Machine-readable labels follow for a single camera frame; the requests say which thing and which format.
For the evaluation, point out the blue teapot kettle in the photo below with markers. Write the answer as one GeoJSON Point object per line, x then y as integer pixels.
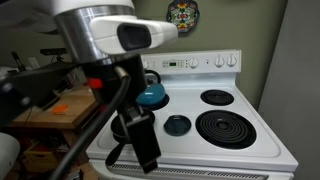
{"type": "Point", "coordinates": [151, 95]}

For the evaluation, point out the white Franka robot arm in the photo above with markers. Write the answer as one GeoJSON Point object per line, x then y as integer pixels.
{"type": "Point", "coordinates": [76, 30]}

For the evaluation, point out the white electric stove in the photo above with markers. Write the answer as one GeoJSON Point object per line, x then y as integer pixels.
{"type": "Point", "coordinates": [186, 146]}

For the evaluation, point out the black stereo camera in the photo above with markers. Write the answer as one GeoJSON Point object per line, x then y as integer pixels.
{"type": "Point", "coordinates": [53, 51]}

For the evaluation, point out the yellow crate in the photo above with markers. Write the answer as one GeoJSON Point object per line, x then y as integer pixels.
{"type": "Point", "coordinates": [40, 156]}

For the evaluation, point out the wooden table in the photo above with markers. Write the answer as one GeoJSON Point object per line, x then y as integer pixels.
{"type": "Point", "coordinates": [73, 106]}

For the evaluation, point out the colourful decorative wall plate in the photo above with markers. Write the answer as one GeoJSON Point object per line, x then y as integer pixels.
{"type": "Point", "coordinates": [182, 15]}

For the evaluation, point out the black frying pan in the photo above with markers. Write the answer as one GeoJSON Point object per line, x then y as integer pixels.
{"type": "Point", "coordinates": [113, 156]}

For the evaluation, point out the white refrigerator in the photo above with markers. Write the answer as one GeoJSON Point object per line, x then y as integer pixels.
{"type": "Point", "coordinates": [293, 100]}

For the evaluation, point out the small black coil burner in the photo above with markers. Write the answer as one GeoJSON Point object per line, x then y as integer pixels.
{"type": "Point", "coordinates": [217, 97]}

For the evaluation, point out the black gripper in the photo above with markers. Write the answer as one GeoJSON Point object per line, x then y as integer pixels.
{"type": "Point", "coordinates": [113, 86]}

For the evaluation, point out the small orange object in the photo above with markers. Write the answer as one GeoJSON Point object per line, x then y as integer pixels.
{"type": "Point", "coordinates": [60, 109]}

